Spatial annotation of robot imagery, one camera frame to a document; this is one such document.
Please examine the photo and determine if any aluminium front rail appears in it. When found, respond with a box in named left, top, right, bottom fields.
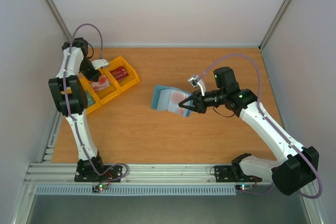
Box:
left=25, top=163, right=313, bottom=186

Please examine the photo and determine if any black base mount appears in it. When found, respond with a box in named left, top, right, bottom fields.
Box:
left=74, top=161, right=126, bottom=183
left=214, top=165, right=262, bottom=183

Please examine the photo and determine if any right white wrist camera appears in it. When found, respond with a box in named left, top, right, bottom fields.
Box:
left=188, top=74, right=206, bottom=96

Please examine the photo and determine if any small circuit board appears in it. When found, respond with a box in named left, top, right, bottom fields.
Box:
left=236, top=184, right=256, bottom=191
left=92, top=184, right=109, bottom=193

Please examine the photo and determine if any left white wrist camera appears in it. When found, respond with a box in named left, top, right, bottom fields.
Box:
left=91, top=59, right=110, bottom=70

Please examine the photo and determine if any yellow bin far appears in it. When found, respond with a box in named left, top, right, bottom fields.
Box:
left=107, top=56, right=140, bottom=93

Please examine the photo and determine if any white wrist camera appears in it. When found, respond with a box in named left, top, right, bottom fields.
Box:
left=188, top=74, right=206, bottom=96
left=91, top=59, right=110, bottom=70

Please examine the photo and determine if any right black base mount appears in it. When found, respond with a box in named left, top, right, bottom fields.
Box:
left=214, top=165, right=262, bottom=183

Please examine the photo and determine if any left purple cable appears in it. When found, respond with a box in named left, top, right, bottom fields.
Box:
left=62, top=23, right=130, bottom=183

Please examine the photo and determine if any grey slotted cable duct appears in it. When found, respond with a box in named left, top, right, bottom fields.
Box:
left=36, top=185, right=236, bottom=196

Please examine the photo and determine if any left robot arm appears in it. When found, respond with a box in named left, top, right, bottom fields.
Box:
left=48, top=38, right=106, bottom=181

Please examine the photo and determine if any purple cable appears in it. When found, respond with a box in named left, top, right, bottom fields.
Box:
left=198, top=53, right=323, bottom=200
left=62, top=23, right=130, bottom=183

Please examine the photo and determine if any yellow bin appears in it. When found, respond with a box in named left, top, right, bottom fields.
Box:
left=79, top=77, right=101, bottom=114
left=87, top=74, right=121, bottom=105
left=107, top=56, right=140, bottom=93

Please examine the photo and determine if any teal card stack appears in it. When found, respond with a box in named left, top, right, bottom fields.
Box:
left=86, top=91, right=95, bottom=107

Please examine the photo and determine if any teal card holder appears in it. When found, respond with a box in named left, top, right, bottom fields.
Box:
left=151, top=85, right=191, bottom=117

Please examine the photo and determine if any yellow bin middle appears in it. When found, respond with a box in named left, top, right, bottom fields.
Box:
left=87, top=74, right=121, bottom=105

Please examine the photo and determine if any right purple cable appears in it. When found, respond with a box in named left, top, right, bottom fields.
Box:
left=198, top=53, right=323, bottom=200

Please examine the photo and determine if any left small circuit board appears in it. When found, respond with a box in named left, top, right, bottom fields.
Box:
left=92, top=184, right=109, bottom=193

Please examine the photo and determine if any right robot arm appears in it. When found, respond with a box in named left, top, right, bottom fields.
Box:
left=178, top=67, right=321, bottom=196

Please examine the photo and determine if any yellow bin near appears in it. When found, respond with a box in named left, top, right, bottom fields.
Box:
left=79, top=77, right=101, bottom=114

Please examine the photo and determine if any red card stack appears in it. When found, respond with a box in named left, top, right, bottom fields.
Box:
left=110, top=66, right=129, bottom=82

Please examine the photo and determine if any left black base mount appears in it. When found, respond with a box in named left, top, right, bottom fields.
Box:
left=74, top=161, right=126, bottom=183

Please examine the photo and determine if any right small circuit board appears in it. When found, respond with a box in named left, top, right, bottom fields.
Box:
left=236, top=184, right=256, bottom=191

